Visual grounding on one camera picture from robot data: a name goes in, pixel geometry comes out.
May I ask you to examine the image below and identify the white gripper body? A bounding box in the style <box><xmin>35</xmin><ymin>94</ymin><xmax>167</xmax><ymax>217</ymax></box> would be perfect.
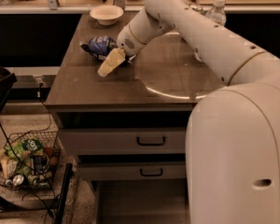
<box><xmin>117</xmin><ymin>24</ymin><xmax>145</xmax><ymax>57</ymax></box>

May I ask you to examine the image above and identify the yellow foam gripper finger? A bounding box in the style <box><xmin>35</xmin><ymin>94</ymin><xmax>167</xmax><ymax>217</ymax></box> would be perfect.
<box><xmin>97</xmin><ymin>48</ymin><xmax>125</xmax><ymax>77</ymax></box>

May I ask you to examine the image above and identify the blue chip bag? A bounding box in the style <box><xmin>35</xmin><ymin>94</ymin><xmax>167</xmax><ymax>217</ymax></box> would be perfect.
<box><xmin>80</xmin><ymin>35</ymin><xmax>136</xmax><ymax>67</ymax></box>

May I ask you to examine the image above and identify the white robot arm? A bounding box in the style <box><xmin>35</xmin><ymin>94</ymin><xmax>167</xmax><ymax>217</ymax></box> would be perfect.
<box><xmin>98</xmin><ymin>0</ymin><xmax>280</xmax><ymax>224</ymax></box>

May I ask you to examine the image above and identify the grey drawer cabinet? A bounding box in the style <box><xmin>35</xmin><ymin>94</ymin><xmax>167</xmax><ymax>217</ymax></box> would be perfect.
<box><xmin>45</xmin><ymin>11</ymin><xmax>228</xmax><ymax>224</ymax></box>

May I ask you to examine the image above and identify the open bottom drawer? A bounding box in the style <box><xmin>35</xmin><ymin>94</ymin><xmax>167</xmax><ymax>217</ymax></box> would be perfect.
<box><xmin>91</xmin><ymin>179</ymin><xmax>190</xmax><ymax>224</ymax></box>

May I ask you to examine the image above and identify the white paper bowl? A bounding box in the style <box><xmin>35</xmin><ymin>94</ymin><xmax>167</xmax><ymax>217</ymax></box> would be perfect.
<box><xmin>90</xmin><ymin>6</ymin><xmax>123</xmax><ymax>26</ymax></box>

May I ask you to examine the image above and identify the clear plastic water bottle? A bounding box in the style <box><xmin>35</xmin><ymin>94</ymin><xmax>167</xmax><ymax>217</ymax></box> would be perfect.
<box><xmin>193</xmin><ymin>0</ymin><xmax>227</xmax><ymax>26</ymax></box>

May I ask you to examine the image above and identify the black floor stand leg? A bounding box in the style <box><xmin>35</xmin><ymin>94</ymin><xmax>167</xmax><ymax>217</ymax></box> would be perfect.
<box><xmin>54</xmin><ymin>163</ymin><xmax>73</xmax><ymax>224</ymax></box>

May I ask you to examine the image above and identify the black power cable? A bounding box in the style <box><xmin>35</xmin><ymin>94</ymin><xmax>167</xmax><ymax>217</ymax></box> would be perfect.
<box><xmin>0</xmin><ymin>82</ymin><xmax>59</xmax><ymax>221</ymax></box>

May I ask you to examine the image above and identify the top drawer with handle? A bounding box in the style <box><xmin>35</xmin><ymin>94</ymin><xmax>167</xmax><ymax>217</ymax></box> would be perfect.
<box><xmin>58</xmin><ymin>128</ymin><xmax>186</xmax><ymax>155</ymax></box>

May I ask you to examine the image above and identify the drawer with handle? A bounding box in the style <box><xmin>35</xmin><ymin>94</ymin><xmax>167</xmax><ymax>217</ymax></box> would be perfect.
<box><xmin>58</xmin><ymin>128</ymin><xmax>186</xmax><ymax>155</ymax></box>
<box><xmin>77</xmin><ymin>161</ymin><xmax>186</xmax><ymax>181</ymax></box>

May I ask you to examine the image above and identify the middle drawer with handle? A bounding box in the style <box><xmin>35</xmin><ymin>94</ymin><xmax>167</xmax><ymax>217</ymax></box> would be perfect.
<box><xmin>77</xmin><ymin>161</ymin><xmax>186</xmax><ymax>181</ymax></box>

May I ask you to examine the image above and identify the wire basket of snacks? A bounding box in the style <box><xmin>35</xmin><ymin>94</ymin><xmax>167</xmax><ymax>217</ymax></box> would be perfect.
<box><xmin>0</xmin><ymin>132</ymin><xmax>61</xmax><ymax>190</ymax></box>

